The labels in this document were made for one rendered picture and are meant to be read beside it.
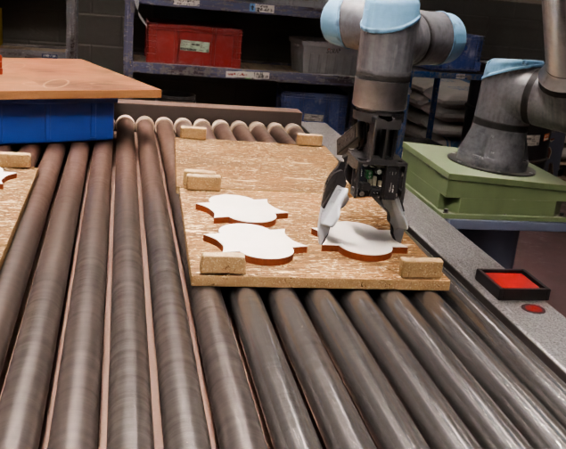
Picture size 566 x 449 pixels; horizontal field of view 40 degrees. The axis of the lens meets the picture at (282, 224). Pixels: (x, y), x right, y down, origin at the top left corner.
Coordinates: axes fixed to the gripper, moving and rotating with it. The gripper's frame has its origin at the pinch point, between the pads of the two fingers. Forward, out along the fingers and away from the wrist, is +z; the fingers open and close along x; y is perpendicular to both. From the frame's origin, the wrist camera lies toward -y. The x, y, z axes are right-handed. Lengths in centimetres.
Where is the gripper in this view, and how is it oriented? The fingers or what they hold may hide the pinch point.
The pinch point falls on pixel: (358, 240)
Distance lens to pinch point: 117.0
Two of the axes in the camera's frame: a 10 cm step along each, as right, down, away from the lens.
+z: -0.9, 9.5, 3.1
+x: 9.8, 0.3, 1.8
